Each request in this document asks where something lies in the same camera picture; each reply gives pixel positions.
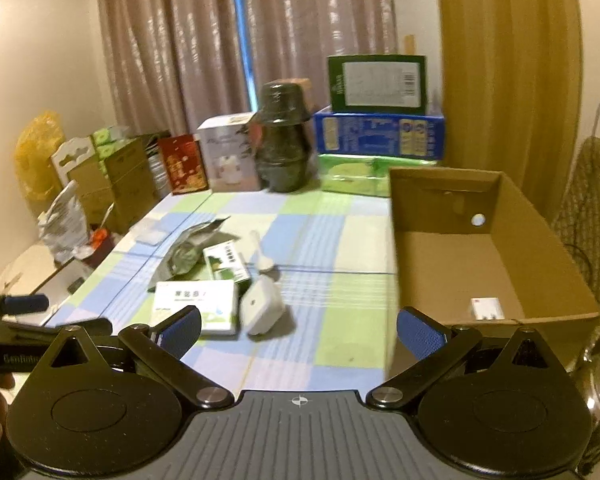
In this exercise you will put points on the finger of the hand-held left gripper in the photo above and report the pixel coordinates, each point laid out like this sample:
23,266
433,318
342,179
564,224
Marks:
26,304
92,325

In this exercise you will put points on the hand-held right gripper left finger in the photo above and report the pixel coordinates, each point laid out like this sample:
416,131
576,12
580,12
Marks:
180,332

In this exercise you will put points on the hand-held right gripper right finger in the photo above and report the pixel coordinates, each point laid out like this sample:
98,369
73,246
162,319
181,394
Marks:
420,334

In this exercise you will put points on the green white spray box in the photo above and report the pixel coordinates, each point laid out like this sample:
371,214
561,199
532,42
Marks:
226,262

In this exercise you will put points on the brown cardboard box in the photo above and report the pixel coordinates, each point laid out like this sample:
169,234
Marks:
460,260

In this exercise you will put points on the silver foil bag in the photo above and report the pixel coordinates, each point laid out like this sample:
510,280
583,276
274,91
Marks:
187,247

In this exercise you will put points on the checked cloth desktop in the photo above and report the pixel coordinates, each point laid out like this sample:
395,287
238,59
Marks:
325,245

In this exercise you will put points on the white flat medicine box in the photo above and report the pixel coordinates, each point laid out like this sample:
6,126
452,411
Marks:
200,296

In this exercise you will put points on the white plug adapter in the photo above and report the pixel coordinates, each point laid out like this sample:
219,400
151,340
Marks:
262,305

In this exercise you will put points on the white crumpled plastic bag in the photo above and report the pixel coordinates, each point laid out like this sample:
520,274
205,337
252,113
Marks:
62,225

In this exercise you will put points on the orange red small object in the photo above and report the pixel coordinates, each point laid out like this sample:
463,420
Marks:
100,238

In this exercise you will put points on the clear white plastic container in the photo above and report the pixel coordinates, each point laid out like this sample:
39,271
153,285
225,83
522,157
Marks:
148,232

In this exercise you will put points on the white plastic spoon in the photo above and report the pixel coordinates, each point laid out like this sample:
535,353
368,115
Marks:
263,257

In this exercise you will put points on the brown cardboard boxes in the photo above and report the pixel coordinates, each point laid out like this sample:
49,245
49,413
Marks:
80,180
127,180

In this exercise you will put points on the yellow plastic bag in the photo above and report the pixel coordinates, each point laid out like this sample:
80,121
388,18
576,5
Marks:
37,155

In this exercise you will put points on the red gold gift box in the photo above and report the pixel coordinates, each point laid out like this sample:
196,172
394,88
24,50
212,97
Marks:
182,165

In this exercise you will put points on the light green tissue pack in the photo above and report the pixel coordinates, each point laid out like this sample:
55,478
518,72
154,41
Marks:
355,175

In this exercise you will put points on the white humidifier picture box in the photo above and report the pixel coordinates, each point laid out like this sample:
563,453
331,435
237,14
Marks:
227,155

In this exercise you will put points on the green tissue packets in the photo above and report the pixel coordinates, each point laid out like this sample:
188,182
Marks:
109,140

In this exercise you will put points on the blue carton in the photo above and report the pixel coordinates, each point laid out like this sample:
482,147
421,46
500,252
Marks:
380,132

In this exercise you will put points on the patterned fabric chair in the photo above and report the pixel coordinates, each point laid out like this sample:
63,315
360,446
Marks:
590,210

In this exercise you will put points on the dark green lidded jar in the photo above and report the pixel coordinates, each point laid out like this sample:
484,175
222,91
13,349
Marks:
282,145

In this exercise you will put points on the dark green carton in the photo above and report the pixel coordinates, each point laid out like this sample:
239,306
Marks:
377,82

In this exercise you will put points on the yellow curtain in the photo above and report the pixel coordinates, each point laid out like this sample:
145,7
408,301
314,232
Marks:
510,75

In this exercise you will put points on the wooden stick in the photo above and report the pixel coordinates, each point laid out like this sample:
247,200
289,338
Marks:
409,44

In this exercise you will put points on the pink patterned curtain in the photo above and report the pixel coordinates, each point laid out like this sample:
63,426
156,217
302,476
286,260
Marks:
170,35
320,15

